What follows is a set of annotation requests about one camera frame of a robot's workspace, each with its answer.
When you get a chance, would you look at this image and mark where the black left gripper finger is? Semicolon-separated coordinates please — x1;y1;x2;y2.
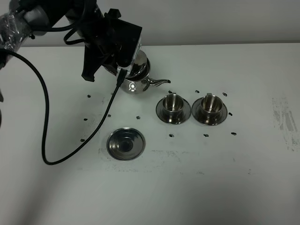
82;46;105;82

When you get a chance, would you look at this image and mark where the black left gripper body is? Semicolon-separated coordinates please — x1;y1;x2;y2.
82;8;124;68

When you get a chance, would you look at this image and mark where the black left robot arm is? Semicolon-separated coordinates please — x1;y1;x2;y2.
0;0;127;82

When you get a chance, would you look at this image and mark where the left stainless steel teacup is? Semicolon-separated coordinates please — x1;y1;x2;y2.
162;93;184;118

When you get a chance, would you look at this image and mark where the stainless steel teacup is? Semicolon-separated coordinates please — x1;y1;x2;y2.
200;93;223;119
162;93;184;118

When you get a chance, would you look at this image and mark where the stainless steel teapot tray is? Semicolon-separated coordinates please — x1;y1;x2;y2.
106;127;146;161

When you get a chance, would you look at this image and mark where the left stainless steel saucer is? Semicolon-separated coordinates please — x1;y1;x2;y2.
156;99;191;125

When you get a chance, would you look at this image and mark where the stainless steel saucer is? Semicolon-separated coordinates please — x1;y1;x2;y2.
156;99;191;125
192;97;228;126

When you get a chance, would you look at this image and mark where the right stainless steel saucer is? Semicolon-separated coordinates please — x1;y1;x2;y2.
192;97;228;126

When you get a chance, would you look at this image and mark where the right stainless steel teacup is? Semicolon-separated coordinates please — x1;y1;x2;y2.
200;93;223;119

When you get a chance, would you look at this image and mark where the black left camera cable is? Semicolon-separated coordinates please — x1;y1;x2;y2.
0;50;127;165

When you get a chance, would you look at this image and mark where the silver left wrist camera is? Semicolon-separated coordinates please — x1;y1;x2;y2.
116;35;142;78

